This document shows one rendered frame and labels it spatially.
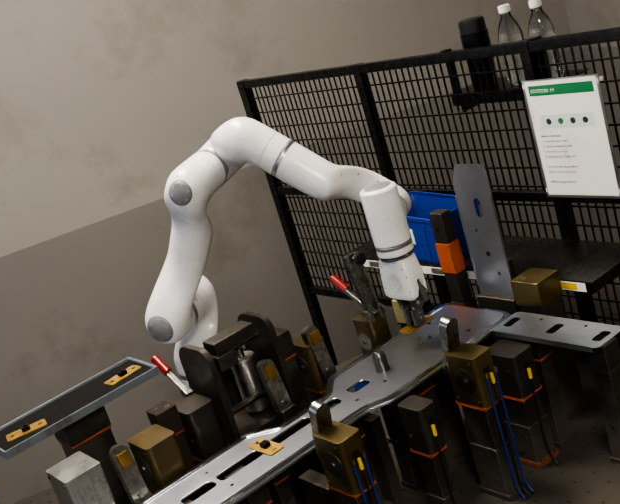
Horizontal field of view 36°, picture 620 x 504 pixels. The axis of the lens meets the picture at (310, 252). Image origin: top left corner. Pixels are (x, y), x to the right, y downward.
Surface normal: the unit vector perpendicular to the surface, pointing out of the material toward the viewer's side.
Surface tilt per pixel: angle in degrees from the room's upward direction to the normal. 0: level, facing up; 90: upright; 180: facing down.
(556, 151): 90
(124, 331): 90
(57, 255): 90
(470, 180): 90
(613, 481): 0
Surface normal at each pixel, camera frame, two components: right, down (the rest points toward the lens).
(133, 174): 0.32, 0.20
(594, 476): -0.29, -0.91
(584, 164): -0.74, 0.40
